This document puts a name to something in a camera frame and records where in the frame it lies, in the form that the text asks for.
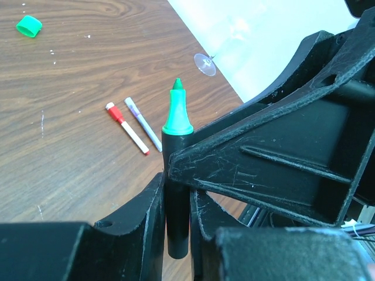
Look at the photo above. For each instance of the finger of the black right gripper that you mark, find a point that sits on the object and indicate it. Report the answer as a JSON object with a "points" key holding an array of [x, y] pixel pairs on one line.
{"points": [[311, 178], [313, 54]]}

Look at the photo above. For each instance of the green highlighter cap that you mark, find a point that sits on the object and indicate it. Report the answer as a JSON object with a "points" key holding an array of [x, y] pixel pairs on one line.
{"points": [[29, 26]]}

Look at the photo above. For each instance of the black green highlighter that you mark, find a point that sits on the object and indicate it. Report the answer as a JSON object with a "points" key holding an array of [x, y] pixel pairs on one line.
{"points": [[176, 136]]}

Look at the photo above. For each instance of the red pen cap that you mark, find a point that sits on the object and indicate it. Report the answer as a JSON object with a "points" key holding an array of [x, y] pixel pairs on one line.
{"points": [[114, 112]]}

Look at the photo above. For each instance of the purple marker pen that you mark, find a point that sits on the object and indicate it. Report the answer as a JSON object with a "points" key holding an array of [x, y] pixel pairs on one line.
{"points": [[149, 131]]}

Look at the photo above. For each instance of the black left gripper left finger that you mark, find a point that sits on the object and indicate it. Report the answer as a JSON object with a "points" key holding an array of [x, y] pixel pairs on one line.
{"points": [[125, 245]]}

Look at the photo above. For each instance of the white red-tipped marker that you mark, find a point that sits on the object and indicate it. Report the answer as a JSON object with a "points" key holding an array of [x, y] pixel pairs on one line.
{"points": [[144, 149]]}

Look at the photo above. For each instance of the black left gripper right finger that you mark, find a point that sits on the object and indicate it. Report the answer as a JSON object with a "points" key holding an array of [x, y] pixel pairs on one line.
{"points": [[223, 248]]}

